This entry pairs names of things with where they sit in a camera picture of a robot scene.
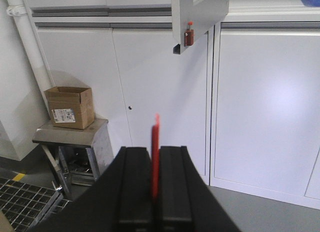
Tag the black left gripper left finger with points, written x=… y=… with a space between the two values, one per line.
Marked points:
x=135 y=203

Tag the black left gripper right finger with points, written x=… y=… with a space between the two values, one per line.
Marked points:
x=173 y=208

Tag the red plastic spoon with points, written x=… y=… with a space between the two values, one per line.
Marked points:
x=155 y=157

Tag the white cabinet doors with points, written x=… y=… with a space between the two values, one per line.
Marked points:
x=244 y=99

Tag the stainless steel stool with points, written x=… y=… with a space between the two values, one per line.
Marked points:
x=76 y=156

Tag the stack of metal grates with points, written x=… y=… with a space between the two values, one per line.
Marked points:
x=26 y=205

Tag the small cardboard box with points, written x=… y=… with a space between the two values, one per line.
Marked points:
x=70 y=107

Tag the white drain pipe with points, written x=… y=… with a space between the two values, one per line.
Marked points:
x=19 y=12

